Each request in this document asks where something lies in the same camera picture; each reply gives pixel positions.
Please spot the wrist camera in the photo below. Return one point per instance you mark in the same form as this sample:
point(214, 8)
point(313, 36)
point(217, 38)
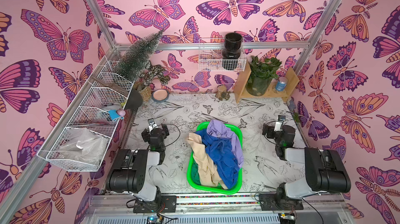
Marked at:
point(281, 120)
point(152, 124)

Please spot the wooden corner shelf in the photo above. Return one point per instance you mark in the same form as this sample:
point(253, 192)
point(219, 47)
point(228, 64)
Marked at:
point(240, 91)

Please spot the small tree stump ornament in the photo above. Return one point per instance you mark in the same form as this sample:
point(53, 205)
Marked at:
point(222, 93)

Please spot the beige t-shirt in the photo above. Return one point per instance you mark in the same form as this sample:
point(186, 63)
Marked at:
point(207, 170)

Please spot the black ribbed vase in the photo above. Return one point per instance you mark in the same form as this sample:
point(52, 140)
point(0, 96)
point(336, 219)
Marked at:
point(231, 51)

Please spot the frosted miniature christmas tree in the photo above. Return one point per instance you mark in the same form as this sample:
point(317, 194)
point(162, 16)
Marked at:
point(136, 57)

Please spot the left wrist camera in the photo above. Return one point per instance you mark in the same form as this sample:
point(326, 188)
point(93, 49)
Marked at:
point(152, 124)

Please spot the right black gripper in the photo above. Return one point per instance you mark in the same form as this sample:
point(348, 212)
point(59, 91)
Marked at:
point(267, 129)

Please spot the green potted plant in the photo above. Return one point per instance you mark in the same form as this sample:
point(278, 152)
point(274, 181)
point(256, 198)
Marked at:
point(263, 72)

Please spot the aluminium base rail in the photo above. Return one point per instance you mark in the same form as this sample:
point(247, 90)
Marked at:
point(212, 208)

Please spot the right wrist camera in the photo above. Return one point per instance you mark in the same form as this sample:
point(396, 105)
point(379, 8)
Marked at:
point(281, 120)

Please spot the blue and pink toy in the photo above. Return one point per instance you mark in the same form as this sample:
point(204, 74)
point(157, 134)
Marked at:
point(115, 112)

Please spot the green plastic laundry basket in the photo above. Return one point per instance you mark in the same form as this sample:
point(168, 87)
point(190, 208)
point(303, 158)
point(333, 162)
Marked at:
point(216, 189)

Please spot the pink bowl with grey rim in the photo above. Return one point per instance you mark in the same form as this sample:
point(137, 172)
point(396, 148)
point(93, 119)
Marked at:
point(160, 95)

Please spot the blue t-shirt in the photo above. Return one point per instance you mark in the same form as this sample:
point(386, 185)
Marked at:
point(220, 152)

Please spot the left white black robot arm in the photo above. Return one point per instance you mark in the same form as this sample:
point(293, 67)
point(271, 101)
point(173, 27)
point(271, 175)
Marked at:
point(130, 171)

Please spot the white wire wall shelf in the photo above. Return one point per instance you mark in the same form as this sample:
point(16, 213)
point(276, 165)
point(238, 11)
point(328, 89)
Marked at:
point(107, 88)

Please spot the striped leaf plant in basket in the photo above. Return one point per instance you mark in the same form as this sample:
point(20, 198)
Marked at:
point(151, 72)

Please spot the clear plastic bag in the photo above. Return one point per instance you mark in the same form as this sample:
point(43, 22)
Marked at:
point(83, 145)

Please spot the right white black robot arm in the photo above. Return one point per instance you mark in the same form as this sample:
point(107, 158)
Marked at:
point(325, 172)

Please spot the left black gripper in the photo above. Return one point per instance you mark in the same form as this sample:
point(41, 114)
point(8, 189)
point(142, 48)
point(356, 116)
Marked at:
point(146, 136)

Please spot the dark green t-shirt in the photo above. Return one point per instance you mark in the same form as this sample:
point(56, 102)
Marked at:
point(195, 173)

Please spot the blue tin can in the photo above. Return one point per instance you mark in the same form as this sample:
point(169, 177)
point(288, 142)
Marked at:
point(281, 84)

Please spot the small white wire basket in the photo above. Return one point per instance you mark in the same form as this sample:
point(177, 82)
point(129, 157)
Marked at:
point(210, 57)

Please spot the black cone lamp shade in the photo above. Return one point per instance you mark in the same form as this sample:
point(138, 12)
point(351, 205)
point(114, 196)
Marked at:
point(134, 101)

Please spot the lilac t-shirt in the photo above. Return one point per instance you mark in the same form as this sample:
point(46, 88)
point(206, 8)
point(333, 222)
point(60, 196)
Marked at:
point(218, 129)

